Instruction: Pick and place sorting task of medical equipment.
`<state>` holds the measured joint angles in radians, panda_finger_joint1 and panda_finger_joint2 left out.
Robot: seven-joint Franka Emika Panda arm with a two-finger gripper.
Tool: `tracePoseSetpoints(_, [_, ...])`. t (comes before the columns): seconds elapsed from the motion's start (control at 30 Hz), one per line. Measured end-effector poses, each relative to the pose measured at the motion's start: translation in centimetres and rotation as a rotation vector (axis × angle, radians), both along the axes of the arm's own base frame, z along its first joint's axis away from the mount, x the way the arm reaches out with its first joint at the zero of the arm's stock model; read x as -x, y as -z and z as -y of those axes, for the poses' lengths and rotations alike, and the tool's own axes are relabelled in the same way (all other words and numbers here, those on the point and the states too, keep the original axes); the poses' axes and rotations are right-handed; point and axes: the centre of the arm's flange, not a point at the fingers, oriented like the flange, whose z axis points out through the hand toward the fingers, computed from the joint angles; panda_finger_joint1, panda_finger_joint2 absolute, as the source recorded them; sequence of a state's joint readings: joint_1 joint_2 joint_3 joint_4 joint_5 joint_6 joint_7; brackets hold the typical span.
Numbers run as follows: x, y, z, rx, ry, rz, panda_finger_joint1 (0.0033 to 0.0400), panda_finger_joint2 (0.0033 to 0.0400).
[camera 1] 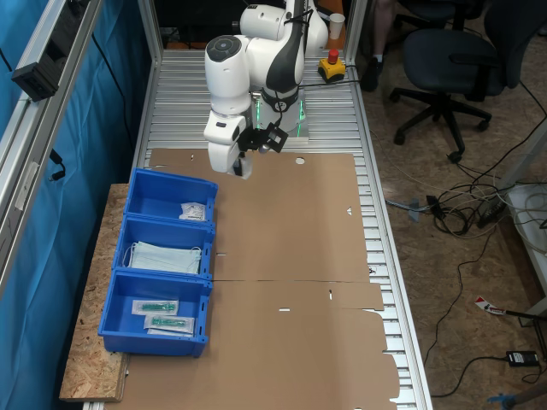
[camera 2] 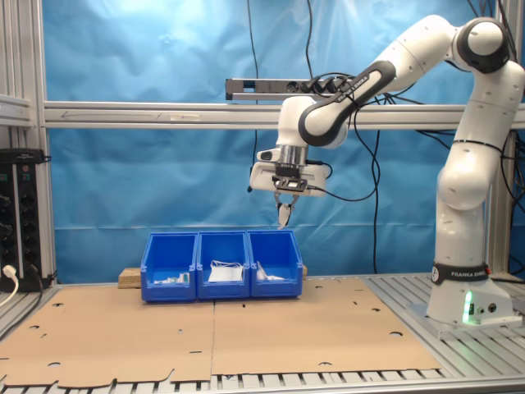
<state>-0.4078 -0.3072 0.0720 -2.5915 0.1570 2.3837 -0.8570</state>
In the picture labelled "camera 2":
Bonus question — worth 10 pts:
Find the white printed packet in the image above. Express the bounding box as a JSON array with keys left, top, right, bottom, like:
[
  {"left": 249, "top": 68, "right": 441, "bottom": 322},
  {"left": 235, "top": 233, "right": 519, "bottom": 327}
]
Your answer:
[{"left": 255, "top": 260, "right": 285, "bottom": 282}]

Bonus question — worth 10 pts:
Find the blue bin with white packets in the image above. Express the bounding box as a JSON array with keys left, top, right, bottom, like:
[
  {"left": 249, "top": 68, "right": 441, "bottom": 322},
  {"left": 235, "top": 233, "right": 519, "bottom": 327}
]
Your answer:
[{"left": 245, "top": 229, "right": 305, "bottom": 299}]

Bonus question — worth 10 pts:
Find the stack of pale blue masks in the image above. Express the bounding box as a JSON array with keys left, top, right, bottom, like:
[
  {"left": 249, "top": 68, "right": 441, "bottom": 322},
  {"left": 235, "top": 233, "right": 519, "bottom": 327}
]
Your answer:
[{"left": 208, "top": 259, "right": 247, "bottom": 284}]

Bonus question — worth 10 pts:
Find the blue bin with masks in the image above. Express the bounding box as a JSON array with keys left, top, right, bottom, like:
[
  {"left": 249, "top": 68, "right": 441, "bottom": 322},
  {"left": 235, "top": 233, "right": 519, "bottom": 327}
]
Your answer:
[{"left": 195, "top": 231, "right": 252, "bottom": 301}]

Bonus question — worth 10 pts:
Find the long aluminium beam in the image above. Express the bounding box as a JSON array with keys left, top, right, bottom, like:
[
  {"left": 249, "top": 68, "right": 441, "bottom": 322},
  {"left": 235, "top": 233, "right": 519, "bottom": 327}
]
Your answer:
[{"left": 42, "top": 99, "right": 525, "bottom": 132}]

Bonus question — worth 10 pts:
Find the brown cardboard sheet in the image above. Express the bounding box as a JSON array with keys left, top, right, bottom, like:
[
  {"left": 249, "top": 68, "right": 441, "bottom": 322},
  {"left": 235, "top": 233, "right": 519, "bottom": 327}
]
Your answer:
[
  {"left": 0, "top": 282, "right": 217, "bottom": 389},
  {"left": 210, "top": 277, "right": 445, "bottom": 377}
]

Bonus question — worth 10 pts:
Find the blue bin with green-item packets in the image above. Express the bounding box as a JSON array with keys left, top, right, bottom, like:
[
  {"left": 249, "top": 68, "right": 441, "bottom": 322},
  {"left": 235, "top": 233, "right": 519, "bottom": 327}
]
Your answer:
[{"left": 139, "top": 232, "right": 201, "bottom": 305}]

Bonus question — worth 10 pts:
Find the black socket tower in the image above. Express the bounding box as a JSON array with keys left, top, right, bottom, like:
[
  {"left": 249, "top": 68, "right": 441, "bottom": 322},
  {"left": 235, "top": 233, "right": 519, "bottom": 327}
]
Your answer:
[{"left": 0, "top": 148, "right": 53, "bottom": 293}]

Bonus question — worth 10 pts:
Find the short aluminium side beam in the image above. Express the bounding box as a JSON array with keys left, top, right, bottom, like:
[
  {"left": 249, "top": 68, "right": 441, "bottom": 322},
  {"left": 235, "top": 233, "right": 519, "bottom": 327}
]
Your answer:
[{"left": 0, "top": 94, "right": 47, "bottom": 126}]

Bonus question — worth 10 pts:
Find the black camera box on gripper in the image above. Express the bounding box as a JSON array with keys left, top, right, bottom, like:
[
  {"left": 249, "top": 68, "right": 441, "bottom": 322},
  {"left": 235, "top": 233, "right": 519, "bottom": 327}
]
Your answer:
[{"left": 270, "top": 163, "right": 310, "bottom": 195}]

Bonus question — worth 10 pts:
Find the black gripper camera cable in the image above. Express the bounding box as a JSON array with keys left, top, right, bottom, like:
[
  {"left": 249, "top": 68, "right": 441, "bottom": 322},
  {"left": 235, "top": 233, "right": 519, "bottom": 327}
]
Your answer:
[{"left": 305, "top": 102, "right": 381, "bottom": 204}]

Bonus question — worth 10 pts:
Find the black hanging cable with plug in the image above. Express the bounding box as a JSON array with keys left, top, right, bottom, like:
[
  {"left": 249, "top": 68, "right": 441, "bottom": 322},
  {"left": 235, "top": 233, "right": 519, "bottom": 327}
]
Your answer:
[{"left": 244, "top": 0, "right": 260, "bottom": 195}]

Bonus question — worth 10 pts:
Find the aluminium frame post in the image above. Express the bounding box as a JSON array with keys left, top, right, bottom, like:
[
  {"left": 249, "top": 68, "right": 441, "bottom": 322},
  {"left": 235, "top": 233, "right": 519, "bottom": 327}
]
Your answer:
[
  {"left": 487, "top": 0, "right": 525, "bottom": 285},
  {"left": 0, "top": 0, "right": 57, "bottom": 286}
]

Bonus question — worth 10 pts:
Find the black plug with cable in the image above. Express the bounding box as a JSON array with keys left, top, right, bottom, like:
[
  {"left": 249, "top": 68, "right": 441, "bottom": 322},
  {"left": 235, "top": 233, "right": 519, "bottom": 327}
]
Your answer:
[{"left": 26, "top": 263, "right": 45, "bottom": 314}]

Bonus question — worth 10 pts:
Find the white plug with cable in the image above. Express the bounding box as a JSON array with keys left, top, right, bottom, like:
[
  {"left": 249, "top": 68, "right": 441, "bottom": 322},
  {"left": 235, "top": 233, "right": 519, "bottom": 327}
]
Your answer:
[{"left": 0, "top": 263, "right": 21, "bottom": 308}]

